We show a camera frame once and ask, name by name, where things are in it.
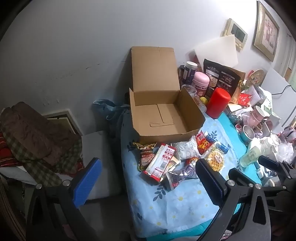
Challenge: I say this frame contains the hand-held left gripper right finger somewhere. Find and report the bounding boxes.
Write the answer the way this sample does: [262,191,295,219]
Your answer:
[195,158,271,241]

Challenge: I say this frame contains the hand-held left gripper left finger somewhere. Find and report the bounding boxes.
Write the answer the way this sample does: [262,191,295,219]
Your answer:
[25,158,102,241]

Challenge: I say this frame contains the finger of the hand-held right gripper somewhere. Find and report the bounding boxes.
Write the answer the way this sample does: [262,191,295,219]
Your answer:
[258,155,296,183]
[266,183,296,202]

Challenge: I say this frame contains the clear packet yellow snacks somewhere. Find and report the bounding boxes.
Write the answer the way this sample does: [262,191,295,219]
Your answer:
[205,142,226,173]

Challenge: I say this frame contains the silver purple snack packet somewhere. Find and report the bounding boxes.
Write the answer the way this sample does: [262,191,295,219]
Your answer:
[169,162,197,181]

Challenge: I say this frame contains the dark silver snack packet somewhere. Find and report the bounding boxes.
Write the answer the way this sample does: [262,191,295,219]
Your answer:
[162,173,184,192]

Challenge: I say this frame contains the red snack packet yellow print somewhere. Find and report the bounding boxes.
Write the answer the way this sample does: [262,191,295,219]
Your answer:
[195,131,216,155]

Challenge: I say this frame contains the white patterned snack packet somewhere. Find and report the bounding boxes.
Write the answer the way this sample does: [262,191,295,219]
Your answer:
[173,136,202,161]

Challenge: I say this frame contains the gold snack box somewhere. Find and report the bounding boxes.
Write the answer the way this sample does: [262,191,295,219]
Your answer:
[165,158,182,173]

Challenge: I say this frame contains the red and white snack pack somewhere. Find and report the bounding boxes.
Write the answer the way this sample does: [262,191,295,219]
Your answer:
[142,143,176,184]

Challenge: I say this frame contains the brown and yellow snack packet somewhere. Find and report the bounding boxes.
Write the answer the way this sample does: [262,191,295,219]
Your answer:
[132,141,158,172]

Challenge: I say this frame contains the brown cardboard box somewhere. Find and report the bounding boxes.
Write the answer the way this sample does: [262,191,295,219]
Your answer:
[129,46,206,144]

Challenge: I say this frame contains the pale green bottle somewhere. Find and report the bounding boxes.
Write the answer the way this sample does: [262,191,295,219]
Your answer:
[239,146,262,168]

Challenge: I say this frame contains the checked cloth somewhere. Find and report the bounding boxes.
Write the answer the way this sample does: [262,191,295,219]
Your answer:
[6,132,83,186]

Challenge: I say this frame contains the teal steel cup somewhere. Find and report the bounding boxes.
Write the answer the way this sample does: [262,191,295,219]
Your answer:
[239,125,255,142]

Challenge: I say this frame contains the blue floral tablecloth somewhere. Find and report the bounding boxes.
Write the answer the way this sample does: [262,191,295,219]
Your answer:
[120,109,264,239]

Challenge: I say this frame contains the teal table cover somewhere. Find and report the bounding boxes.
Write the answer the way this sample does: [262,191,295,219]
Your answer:
[216,113,263,186]

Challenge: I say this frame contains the pink mug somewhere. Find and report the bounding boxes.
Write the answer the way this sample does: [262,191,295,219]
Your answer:
[251,105,270,126]

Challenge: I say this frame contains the small red packet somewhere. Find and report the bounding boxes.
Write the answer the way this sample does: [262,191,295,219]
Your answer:
[238,93,251,106]

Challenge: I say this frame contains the pile of blankets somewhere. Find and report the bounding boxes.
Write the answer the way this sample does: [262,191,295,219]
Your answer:
[0,101,79,168]

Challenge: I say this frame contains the blue cloth bag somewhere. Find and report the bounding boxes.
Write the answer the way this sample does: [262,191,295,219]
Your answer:
[93,99,130,121]

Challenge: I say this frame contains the brown paper bag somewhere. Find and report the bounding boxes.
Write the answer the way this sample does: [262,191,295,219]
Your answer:
[235,71,247,105]

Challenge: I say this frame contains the small clear bottle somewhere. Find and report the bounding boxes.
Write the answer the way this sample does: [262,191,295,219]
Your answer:
[194,96,207,113]

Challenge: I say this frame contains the red canister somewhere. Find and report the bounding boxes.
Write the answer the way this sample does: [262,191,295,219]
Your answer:
[206,88,231,119]

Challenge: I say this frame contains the decorative plate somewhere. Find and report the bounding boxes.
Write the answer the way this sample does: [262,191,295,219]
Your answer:
[245,69,265,89]

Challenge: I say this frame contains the clear plastic cup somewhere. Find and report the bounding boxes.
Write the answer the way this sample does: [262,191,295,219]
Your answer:
[181,85,197,98]

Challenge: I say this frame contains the black snack bag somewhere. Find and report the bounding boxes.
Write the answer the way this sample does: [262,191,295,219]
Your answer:
[202,59,242,100]

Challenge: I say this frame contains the pink canister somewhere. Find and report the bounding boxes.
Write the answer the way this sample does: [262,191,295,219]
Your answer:
[193,72,210,96]

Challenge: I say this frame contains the dark jar white lid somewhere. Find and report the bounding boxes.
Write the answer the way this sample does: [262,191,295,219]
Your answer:
[183,61,198,85]

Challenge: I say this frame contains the white foam board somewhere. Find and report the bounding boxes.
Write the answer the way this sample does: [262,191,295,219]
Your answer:
[186,35,238,68]

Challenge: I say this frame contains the gold framed picture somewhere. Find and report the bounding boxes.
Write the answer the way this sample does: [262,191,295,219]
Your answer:
[252,1,281,62]

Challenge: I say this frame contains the wall hatch frame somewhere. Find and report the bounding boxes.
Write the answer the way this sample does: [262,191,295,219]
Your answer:
[43,109,83,136]

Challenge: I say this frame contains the black cable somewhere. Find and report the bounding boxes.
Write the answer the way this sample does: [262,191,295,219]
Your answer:
[271,84,292,96]

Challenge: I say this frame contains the wall intercom panel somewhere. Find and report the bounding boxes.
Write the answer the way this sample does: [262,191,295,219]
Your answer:
[223,18,248,50]

